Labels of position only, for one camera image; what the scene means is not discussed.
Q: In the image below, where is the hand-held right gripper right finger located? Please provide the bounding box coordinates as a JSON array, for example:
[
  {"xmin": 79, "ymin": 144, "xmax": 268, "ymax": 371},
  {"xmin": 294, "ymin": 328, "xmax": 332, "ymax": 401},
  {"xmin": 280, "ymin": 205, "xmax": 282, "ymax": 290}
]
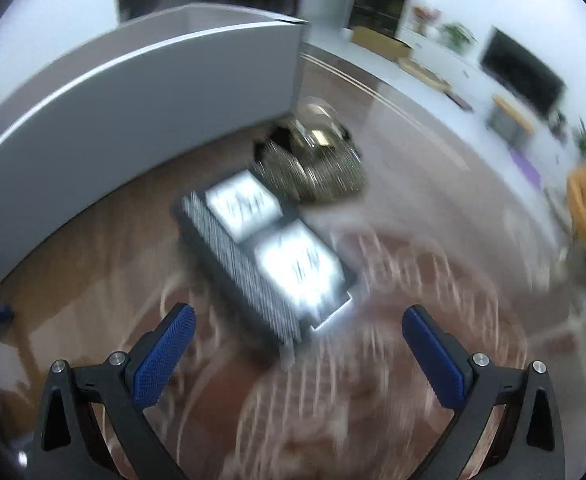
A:
[{"xmin": 402, "ymin": 304, "xmax": 566, "ymax": 480}]

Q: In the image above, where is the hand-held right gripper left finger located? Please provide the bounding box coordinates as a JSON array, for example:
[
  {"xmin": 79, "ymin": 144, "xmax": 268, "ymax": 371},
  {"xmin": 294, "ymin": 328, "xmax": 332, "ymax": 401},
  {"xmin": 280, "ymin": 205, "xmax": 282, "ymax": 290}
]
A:
[{"xmin": 33, "ymin": 302, "xmax": 197, "ymax": 480}]

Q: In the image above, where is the black box with white labels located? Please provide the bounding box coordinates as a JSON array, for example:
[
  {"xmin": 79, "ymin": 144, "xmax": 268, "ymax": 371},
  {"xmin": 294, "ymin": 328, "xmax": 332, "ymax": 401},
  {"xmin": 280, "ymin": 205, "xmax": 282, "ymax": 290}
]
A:
[{"xmin": 173, "ymin": 169, "xmax": 360, "ymax": 361}]

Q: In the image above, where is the wooden desktop with pale pattern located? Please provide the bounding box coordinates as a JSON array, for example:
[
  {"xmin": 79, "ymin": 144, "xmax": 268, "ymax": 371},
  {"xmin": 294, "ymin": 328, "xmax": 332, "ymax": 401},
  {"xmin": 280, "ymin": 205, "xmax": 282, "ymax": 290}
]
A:
[{"xmin": 0, "ymin": 55, "xmax": 586, "ymax": 480}]

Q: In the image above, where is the purple floor mat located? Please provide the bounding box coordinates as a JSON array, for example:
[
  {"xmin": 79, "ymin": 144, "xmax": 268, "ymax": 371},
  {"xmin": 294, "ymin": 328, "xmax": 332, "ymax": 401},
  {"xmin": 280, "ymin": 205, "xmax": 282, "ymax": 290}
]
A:
[{"xmin": 510, "ymin": 150, "xmax": 544, "ymax": 186}]

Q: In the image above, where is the large black velvet pouch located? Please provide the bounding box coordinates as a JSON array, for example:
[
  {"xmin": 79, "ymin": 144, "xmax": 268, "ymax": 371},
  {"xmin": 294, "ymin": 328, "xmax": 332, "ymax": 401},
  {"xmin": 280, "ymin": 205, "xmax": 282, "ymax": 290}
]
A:
[{"xmin": 253, "ymin": 127, "xmax": 369, "ymax": 206}]

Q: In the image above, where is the grey partition board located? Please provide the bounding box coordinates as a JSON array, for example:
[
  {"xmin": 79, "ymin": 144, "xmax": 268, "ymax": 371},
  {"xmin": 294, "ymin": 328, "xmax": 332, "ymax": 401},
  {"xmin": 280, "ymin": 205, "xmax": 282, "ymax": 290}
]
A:
[{"xmin": 0, "ymin": 2, "xmax": 309, "ymax": 306}]

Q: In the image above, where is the wooden bench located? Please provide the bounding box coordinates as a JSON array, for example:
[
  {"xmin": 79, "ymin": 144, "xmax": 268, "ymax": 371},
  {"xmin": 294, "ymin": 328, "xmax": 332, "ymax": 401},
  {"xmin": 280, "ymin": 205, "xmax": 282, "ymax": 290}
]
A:
[{"xmin": 488, "ymin": 95, "xmax": 534, "ymax": 148}]

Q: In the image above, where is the clear glass cup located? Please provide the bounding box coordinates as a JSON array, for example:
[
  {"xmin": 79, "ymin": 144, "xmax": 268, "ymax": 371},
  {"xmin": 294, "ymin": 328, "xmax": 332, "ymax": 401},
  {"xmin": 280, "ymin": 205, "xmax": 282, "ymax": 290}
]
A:
[{"xmin": 293, "ymin": 97, "xmax": 354, "ymax": 148}]

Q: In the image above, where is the white television cabinet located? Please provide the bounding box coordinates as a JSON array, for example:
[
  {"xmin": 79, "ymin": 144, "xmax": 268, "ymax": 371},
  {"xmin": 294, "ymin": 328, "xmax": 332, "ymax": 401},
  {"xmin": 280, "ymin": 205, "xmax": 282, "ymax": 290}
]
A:
[{"xmin": 398, "ymin": 27, "xmax": 574, "ymax": 196}]

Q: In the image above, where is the black television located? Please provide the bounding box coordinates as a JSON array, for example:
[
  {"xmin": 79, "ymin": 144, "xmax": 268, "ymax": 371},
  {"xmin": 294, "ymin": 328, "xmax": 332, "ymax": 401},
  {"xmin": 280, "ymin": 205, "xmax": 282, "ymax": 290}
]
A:
[{"xmin": 480, "ymin": 26, "xmax": 566, "ymax": 121}]

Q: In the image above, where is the cardboard box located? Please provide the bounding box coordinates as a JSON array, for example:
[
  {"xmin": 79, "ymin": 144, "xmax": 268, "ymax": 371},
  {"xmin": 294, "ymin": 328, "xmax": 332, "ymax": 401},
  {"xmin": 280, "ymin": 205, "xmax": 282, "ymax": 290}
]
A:
[{"xmin": 350, "ymin": 25, "xmax": 414, "ymax": 58}]

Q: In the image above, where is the bushy green potted plant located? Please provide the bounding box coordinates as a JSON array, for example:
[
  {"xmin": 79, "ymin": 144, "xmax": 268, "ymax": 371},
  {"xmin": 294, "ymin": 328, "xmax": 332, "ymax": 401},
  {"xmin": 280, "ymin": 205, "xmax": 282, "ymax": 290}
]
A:
[{"xmin": 440, "ymin": 22, "xmax": 476, "ymax": 53}]

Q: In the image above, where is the red flower vase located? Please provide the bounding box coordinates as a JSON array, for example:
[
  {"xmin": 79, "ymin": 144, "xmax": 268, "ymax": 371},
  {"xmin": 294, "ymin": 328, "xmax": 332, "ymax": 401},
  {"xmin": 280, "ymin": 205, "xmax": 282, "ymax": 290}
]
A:
[{"xmin": 413, "ymin": 6, "xmax": 441, "ymax": 36}]

